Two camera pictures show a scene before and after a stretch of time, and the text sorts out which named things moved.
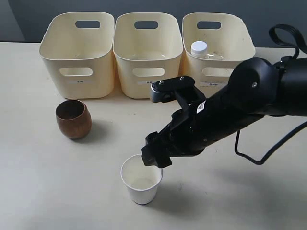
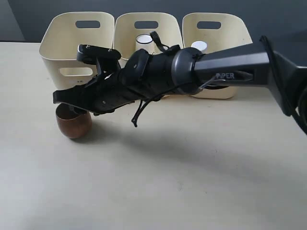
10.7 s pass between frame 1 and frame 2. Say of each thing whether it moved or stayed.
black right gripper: moved
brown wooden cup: stayed
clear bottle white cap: stayed
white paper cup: moved
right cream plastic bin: stayed
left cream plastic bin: stayed
